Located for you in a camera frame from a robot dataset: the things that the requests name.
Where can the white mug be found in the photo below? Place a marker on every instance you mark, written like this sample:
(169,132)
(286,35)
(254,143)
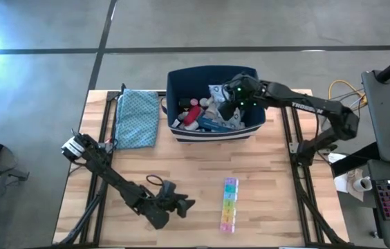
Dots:
(364,184)

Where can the red and white bottle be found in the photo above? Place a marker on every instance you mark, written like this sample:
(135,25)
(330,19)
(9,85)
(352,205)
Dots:
(192,115)

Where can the teal patterned fabric pouch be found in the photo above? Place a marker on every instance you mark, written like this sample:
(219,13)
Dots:
(136,117)

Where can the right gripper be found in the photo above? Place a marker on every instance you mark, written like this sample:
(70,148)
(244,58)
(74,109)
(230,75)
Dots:
(243,91)

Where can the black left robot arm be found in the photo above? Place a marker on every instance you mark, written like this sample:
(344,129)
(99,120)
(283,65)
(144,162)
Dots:
(122,186)

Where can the black stand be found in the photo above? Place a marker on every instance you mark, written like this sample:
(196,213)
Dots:
(1,169)

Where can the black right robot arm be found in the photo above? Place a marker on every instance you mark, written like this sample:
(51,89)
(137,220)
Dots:
(305,103)

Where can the navy white striped fabric basket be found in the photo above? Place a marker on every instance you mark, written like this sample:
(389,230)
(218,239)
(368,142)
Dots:
(188,79)

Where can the rainbow weekly pill organiser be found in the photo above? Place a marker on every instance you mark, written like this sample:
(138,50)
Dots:
(229,204)

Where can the black desk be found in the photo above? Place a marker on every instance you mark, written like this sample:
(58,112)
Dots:
(385,114)

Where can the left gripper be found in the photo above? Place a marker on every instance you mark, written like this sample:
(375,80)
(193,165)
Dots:
(168,195)

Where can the dark green bandage roll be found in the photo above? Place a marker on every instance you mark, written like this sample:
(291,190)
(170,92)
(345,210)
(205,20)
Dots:
(184,103)

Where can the white paper sheet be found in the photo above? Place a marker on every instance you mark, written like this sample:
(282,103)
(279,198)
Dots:
(343,183)

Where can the black metal table frame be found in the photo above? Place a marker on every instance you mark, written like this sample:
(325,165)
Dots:
(283,121)

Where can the white plastic bottle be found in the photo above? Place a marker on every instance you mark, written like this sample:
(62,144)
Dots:
(204,102)

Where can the small white packet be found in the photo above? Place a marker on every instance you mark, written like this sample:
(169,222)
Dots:
(176,122)

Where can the pink capped bottle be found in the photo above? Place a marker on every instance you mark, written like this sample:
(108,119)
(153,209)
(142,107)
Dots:
(194,102)

